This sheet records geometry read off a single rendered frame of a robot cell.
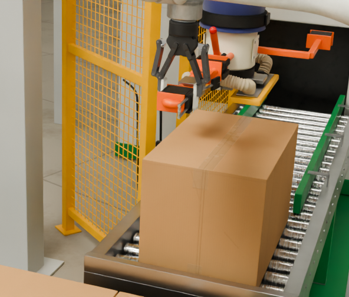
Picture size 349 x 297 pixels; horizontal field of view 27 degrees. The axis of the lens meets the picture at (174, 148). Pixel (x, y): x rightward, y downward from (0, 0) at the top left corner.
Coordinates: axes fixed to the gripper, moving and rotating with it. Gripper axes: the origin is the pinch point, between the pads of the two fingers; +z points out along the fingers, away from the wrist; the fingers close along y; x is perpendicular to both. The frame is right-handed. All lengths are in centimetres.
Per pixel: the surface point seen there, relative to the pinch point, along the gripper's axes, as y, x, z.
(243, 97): -7.8, -44.0, 10.4
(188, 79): 1.6, -12.5, -1.5
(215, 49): 0.9, -37.2, -5.3
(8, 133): 102, -87, 53
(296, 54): -20, -63, -1
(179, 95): -1.4, 4.7, -1.9
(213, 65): -0.6, -30.3, -2.1
